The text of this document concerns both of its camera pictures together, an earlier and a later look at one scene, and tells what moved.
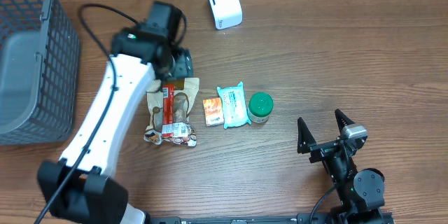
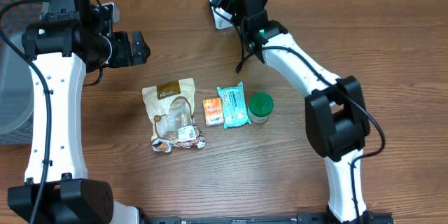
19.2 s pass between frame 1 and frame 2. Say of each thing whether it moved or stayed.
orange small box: stayed
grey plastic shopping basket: stayed
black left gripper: moved
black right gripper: moved
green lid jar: stayed
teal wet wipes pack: stayed
